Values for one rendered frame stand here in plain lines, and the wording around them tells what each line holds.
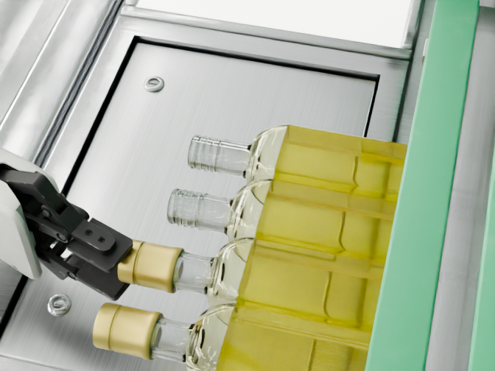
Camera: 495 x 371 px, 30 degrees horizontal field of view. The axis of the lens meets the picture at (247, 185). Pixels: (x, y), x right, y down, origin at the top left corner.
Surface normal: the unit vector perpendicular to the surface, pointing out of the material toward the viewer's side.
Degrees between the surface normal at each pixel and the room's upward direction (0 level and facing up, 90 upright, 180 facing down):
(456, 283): 90
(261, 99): 90
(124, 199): 90
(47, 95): 90
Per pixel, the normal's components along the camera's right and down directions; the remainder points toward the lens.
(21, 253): -0.51, 0.69
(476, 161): -0.03, -0.61
